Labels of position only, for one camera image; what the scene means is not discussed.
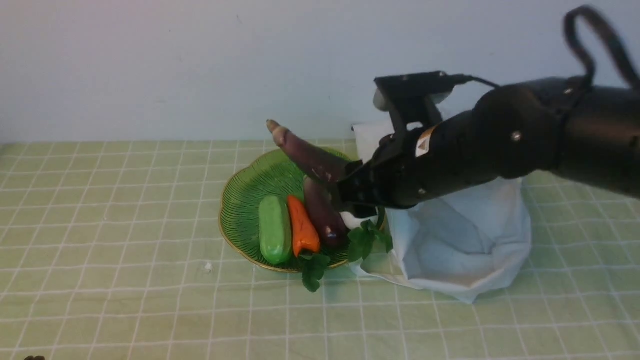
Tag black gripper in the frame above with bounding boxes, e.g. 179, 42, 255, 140
327, 111, 499, 211

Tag dark purple eggplant from bag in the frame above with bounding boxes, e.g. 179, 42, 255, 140
266, 119, 350, 184

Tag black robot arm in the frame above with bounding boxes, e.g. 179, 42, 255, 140
327, 72, 640, 211

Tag white cloth bag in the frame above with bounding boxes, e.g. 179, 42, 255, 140
350, 119, 532, 304

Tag dark purple eggplant on plate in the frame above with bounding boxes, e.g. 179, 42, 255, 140
302, 176, 348, 249

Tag white radish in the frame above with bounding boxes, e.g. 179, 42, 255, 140
340, 211, 378, 230

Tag green radish leaves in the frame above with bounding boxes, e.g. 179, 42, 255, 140
347, 219, 394, 263

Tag green leaf-shaped plate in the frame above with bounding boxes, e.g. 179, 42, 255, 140
219, 149, 330, 273

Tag orange carrot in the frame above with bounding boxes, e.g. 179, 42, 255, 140
286, 194, 322, 258

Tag green cucumber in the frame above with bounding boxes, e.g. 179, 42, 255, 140
258, 194, 293, 265

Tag green carrot leaves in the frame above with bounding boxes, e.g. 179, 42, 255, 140
298, 250, 330, 293

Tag green checkered tablecloth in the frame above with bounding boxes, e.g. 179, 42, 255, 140
0, 139, 640, 360

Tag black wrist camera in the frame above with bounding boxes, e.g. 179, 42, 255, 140
374, 71, 473, 134

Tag black cable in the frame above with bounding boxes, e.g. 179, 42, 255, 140
452, 5, 640, 91

